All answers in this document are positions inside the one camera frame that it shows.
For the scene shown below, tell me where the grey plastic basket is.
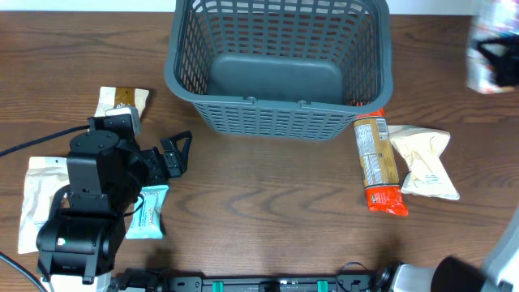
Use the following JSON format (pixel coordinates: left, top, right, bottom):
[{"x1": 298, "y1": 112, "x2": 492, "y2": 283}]
[{"x1": 164, "y1": 0, "x2": 393, "y2": 140}]

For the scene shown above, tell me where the light blue snack packet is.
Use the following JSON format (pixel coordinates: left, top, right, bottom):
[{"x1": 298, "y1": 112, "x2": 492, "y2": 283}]
[{"x1": 126, "y1": 185, "x2": 169, "y2": 239}]

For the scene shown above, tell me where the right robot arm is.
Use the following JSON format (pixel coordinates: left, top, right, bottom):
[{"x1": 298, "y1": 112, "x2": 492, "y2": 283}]
[{"x1": 380, "y1": 35, "x2": 518, "y2": 292}]

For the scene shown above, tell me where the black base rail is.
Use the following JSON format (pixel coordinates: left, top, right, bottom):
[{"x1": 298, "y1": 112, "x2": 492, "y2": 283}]
[{"x1": 105, "y1": 262, "x2": 392, "y2": 292}]

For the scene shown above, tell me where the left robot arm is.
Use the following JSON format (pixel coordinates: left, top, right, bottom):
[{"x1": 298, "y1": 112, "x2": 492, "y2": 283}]
[{"x1": 36, "y1": 129, "x2": 192, "y2": 291}]

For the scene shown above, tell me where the beige resealable pouch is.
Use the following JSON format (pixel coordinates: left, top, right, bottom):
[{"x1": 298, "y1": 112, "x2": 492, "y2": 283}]
[{"x1": 17, "y1": 157, "x2": 69, "y2": 254}]

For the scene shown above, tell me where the orange spaghetti package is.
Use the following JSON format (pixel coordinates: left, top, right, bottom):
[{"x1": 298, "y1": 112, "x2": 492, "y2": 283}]
[{"x1": 354, "y1": 109, "x2": 409, "y2": 216}]

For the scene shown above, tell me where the beige powder bag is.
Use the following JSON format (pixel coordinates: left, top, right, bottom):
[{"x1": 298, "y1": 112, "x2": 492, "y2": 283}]
[{"x1": 388, "y1": 125, "x2": 460, "y2": 200}]

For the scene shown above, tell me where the brown white snack pouch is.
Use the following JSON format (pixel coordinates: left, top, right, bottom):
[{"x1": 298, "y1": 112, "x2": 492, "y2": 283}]
[{"x1": 94, "y1": 86, "x2": 150, "y2": 118}]

